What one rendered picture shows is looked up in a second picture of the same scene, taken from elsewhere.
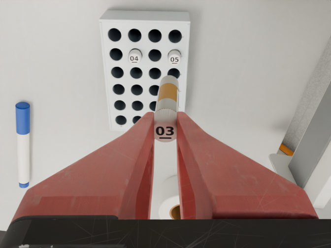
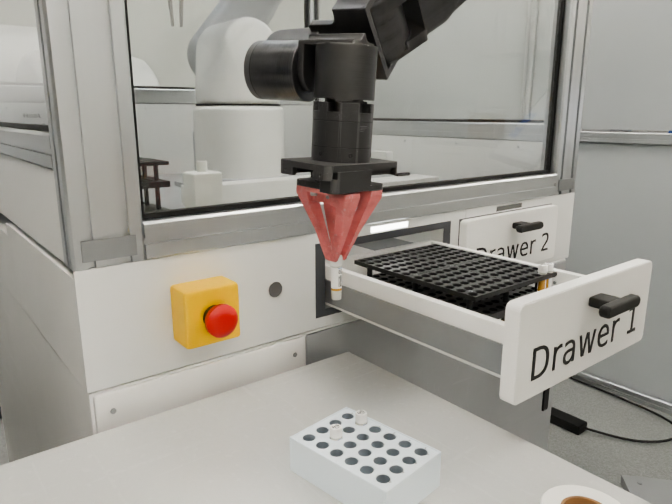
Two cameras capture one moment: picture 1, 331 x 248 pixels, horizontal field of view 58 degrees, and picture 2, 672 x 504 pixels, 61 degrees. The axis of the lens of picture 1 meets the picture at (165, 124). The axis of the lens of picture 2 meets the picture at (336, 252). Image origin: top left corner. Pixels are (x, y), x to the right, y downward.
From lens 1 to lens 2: 0.61 m
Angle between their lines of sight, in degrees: 100
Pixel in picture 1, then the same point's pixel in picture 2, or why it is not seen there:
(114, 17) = (299, 436)
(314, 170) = (491, 339)
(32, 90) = not seen: outside the picture
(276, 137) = (525, 445)
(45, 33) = not seen: outside the picture
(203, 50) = not seen: hidden behind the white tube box
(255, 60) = (423, 427)
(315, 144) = (474, 344)
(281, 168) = (504, 377)
